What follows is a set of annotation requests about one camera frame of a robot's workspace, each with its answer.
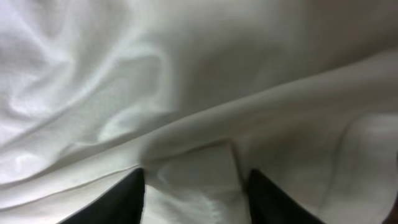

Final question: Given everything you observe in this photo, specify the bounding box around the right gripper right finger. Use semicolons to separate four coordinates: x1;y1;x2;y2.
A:
246;169;325;224

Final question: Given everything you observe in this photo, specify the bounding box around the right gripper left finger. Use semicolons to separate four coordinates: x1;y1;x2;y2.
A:
62;168;146;224

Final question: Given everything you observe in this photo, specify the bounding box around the white t-shirt with pixel logo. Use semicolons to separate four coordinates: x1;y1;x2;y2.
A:
1;1;397;223

